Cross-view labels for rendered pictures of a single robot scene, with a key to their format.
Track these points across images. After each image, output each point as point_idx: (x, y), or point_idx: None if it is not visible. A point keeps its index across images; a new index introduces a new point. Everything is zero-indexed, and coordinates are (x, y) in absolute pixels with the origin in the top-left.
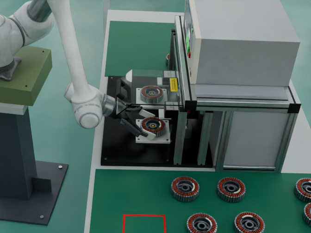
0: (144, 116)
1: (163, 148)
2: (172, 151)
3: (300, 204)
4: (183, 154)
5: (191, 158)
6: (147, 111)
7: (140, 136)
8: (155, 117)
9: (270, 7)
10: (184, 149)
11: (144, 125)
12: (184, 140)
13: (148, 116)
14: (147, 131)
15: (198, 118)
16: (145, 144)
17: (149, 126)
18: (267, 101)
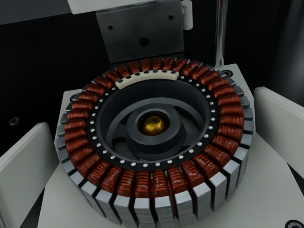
0: (34, 198)
1: (286, 90)
2: (289, 57)
3: None
4: (287, 30)
5: (292, 10)
6: (7, 151)
7: (255, 219)
8: (75, 110)
9: None
10: (248, 30)
11: (192, 164)
12: (192, 38)
13: (43, 165)
14: (300, 106)
15: (57, 26)
16: (296, 182)
17: (166, 139)
18: None
